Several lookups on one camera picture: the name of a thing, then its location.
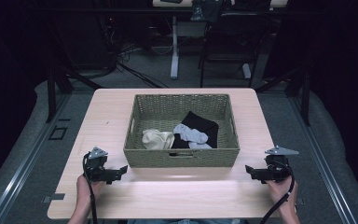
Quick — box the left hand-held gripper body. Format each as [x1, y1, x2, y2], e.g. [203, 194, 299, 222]
[82, 147, 110, 183]

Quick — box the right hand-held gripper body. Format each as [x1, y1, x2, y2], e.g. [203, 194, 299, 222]
[263, 145, 300, 184]

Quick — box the person's right hand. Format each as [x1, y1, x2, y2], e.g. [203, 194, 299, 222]
[264, 179, 299, 213]

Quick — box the person's left hand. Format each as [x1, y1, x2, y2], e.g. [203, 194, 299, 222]
[76, 174, 106, 209]

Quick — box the cream cloth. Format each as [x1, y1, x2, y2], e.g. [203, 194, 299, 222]
[141, 128, 176, 151]

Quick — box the woven green basket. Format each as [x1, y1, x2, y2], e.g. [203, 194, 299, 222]
[122, 93, 241, 169]

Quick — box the grey sock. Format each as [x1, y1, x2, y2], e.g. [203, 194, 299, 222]
[172, 123, 213, 150]

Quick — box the black cloth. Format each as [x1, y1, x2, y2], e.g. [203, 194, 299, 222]
[171, 110, 220, 149]

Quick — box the black metal stand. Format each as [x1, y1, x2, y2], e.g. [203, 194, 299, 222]
[45, 63, 103, 124]
[255, 63, 312, 127]

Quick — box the black chair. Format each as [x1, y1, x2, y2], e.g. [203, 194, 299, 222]
[199, 11, 273, 90]

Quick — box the dark bag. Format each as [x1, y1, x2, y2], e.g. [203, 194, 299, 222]
[189, 0, 224, 22]

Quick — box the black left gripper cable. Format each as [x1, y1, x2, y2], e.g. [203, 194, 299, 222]
[82, 152, 99, 224]

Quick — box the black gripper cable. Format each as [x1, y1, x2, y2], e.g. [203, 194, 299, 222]
[258, 159, 296, 224]
[82, 152, 99, 224]

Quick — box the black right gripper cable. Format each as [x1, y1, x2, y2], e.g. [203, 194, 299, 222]
[258, 159, 296, 224]

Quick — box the bundle of floor cables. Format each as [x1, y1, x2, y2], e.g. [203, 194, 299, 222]
[97, 15, 171, 90]

